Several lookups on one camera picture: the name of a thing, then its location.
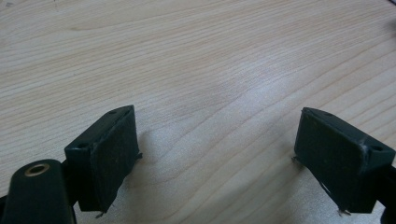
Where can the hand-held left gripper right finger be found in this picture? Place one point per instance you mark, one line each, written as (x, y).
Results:
(336, 161)

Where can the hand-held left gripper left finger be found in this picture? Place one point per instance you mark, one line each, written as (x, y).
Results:
(106, 158)

